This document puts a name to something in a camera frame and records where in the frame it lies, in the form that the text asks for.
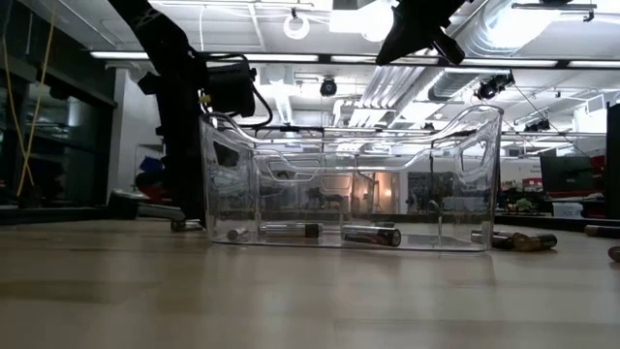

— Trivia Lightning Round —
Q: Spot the dark glass cabinet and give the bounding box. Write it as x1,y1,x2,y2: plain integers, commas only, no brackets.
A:
0,0,119,210

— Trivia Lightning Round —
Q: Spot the yellow hanging cable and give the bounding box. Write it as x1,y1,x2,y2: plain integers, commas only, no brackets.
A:
15,4,58,198
0,26,36,188

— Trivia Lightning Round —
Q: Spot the large silver black Energizer battery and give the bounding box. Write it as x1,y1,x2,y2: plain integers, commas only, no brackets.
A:
340,224,403,248

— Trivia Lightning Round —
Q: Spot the silver ventilation duct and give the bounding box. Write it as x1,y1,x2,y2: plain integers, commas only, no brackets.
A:
427,0,522,104

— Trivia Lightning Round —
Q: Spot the white ceiling ring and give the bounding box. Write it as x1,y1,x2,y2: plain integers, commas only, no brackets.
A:
282,13,312,42

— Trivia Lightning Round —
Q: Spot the ceiling strip light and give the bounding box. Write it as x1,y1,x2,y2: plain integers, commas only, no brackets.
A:
243,52,320,63
89,49,150,61

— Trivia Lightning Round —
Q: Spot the large clear plastic bin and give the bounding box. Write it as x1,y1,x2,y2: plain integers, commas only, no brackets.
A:
198,104,505,253

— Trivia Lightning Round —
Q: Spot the black dome ceiling camera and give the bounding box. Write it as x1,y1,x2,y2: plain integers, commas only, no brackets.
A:
319,76,339,99

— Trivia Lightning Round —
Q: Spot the dark monitor screen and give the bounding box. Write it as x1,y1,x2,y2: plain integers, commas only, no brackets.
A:
539,154,598,196

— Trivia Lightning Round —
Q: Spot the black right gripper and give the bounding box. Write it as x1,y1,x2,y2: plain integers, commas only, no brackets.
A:
375,0,470,67

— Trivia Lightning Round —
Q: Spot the blue red white sign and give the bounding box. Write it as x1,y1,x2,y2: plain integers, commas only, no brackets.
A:
135,154,167,203

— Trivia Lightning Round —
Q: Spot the black ceiling spotlight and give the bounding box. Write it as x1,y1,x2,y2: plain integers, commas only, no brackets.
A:
474,71,516,102
524,117,552,134

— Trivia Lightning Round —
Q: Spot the white storage box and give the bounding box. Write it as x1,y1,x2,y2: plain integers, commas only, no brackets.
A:
551,201,585,220

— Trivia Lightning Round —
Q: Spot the grey chair base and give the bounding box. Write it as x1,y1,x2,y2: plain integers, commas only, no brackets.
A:
107,188,188,222

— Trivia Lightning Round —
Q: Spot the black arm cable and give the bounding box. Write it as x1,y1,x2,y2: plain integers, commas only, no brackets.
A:
207,51,275,130

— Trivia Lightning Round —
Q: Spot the silver black fat battery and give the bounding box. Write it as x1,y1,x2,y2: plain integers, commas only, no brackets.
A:
257,222,324,239

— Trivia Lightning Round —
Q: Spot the black vertical post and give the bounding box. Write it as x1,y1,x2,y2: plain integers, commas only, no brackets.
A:
604,102,620,221

